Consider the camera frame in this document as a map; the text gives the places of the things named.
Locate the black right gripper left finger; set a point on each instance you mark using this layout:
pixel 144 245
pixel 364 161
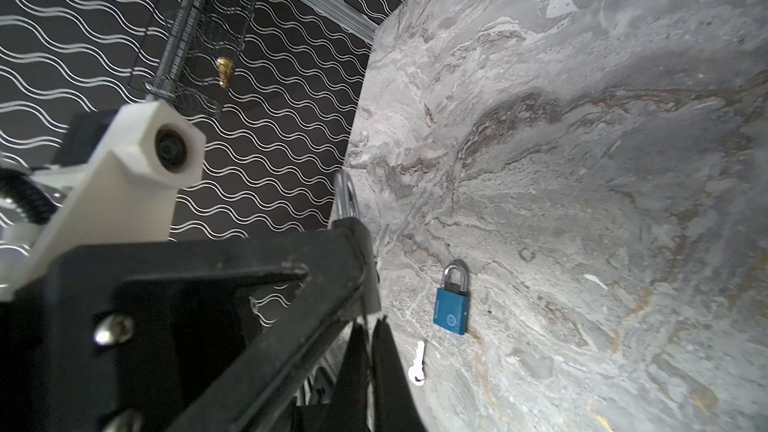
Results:
pixel 347 410

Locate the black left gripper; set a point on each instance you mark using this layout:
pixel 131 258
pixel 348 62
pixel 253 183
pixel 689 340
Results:
pixel 125 335

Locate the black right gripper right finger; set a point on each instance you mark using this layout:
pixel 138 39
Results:
pixel 394 408

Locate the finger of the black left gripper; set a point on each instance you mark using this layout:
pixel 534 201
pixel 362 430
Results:
pixel 305 289

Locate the silver key on table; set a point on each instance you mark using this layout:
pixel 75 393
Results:
pixel 416 373

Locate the blue padlock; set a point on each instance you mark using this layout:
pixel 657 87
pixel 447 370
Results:
pixel 452 299

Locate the brass padlock in basket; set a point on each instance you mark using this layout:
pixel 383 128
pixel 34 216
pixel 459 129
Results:
pixel 225 67

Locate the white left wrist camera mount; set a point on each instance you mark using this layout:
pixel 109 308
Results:
pixel 124 191

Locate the black wire mesh basket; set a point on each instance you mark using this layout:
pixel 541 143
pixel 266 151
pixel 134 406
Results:
pixel 199 31

